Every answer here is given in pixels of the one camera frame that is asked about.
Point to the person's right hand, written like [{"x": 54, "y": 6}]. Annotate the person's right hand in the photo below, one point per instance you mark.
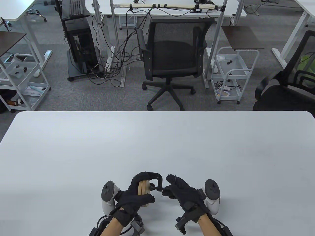
[{"x": 184, "y": 196}]

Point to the person's left hand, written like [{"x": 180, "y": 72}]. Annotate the person's left hand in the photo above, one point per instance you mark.
[{"x": 128, "y": 199}]

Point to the round wooden disc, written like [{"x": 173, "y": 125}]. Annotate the round wooden disc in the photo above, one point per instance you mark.
[
  {"x": 140, "y": 188},
  {"x": 147, "y": 188}
]

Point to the black metal clamp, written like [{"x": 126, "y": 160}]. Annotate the black metal clamp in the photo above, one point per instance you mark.
[{"x": 157, "y": 175}]

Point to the person's right forearm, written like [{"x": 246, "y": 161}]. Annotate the person's right forearm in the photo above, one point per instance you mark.
[{"x": 209, "y": 227}]

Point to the person's left forearm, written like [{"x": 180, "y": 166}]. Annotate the person's left forearm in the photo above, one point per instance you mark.
[{"x": 112, "y": 227}]

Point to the black forearm box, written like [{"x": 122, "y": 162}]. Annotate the black forearm box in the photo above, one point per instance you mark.
[
  {"x": 226, "y": 231},
  {"x": 93, "y": 232}
]

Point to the grey white tracking controller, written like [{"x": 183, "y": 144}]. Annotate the grey white tracking controller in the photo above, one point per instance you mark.
[
  {"x": 108, "y": 190},
  {"x": 212, "y": 189}
]

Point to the black computer tower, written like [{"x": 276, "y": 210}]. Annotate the black computer tower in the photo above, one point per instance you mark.
[
  {"x": 82, "y": 49},
  {"x": 73, "y": 75}
]

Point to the black padded office chair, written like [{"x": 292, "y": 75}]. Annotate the black padded office chair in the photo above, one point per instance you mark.
[{"x": 278, "y": 98}]

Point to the white power strip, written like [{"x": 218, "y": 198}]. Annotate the white power strip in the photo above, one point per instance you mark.
[{"x": 110, "y": 61}]

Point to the black mesh office chair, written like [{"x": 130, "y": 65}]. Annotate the black mesh office chair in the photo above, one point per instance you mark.
[{"x": 172, "y": 54}]

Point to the white blue paper packet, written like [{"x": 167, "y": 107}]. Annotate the white blue paper packet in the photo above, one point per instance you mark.
[{"x": 34, "y": 90}]

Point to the white rolling cart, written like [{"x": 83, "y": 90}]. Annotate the white rolling cart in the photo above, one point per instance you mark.
[
  {"x": 236, "y": 62},
  {"x": 7, "y": 71}
]

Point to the brown wooden tabletop board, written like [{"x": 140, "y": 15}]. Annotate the brown wooden tabletop board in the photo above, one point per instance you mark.
[
  {"x": 242, "y": 38},
  {"x": 9, "y": 41}
]

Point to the lime green bag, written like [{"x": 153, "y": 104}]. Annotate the lime green bag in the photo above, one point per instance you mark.
[{"x": 305, "y": 61}]

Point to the white desk with slanted leg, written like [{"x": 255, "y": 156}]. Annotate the white desk with slanted leg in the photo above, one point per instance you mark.
[{"x": 294, "y": 36}]

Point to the black keyboard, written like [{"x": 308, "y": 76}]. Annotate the black keyboard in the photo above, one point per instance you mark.
[{"x": 75, "y": 7}]

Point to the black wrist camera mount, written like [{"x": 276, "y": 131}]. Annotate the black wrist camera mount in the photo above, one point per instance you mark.
[
  {"x": 181, "y": 225},
  {"x": 137, "y": 225}
]

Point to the aluminium frame post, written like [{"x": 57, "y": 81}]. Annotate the aluminium frame post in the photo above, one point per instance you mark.
[
  {"x": 216, "y": 36},
  {"x": 117, "y": 44}
]

